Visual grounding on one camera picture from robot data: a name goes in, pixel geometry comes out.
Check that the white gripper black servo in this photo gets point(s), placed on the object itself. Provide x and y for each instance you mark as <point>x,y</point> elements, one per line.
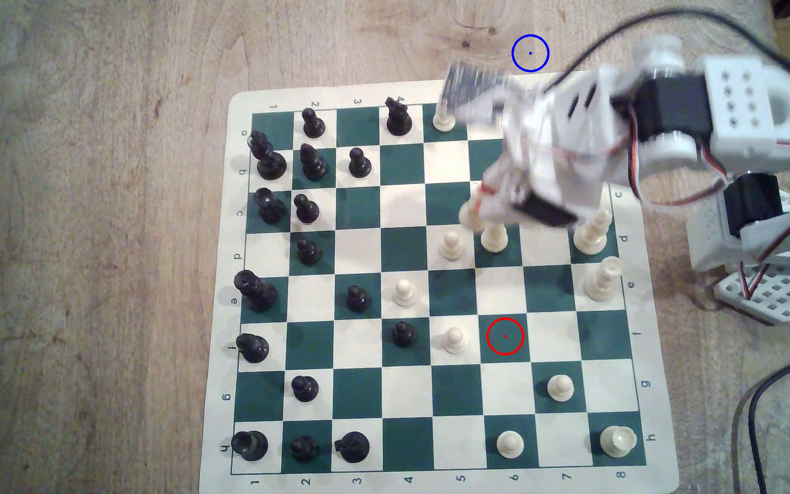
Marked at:
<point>546,211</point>

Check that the green white chessboard mat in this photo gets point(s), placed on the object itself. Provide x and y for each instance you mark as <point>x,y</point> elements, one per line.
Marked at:
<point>357,392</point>

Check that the white chess queen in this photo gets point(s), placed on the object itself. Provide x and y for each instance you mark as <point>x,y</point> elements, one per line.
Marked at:
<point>590,237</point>

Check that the black chess knight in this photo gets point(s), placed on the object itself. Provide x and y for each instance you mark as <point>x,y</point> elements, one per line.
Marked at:
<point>354,447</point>
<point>398,123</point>

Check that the black chess pawn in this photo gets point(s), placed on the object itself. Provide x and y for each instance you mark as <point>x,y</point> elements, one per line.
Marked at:
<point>359,300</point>
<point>360,166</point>
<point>304,449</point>
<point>404,335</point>
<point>313,127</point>
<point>305,390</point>
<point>307,211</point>
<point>309,254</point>

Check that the white perforated base plate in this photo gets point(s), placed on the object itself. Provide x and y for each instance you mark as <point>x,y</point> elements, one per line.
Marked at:
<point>772,298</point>

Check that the white chess pawn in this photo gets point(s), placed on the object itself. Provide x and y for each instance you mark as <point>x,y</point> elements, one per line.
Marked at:
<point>451,247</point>
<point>494,239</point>
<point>510,445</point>
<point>444,123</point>
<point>560,389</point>
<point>456,342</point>
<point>405,296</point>

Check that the white chess rook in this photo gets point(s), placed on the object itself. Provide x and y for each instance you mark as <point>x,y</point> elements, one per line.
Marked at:
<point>618,442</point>

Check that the black chess rook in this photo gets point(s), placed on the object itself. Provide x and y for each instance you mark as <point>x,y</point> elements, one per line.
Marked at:
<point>251,446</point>
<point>273,211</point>

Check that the black chess bishop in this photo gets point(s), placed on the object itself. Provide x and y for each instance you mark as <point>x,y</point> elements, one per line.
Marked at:
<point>314,167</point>
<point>256,350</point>

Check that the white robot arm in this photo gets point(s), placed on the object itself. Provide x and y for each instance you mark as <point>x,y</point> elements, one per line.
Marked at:
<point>738,103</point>

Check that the black chess queen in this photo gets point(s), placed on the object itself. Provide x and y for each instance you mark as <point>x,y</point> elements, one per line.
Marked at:
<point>260,295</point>

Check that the white chess king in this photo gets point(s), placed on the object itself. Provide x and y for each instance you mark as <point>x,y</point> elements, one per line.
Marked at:
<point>601,281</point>

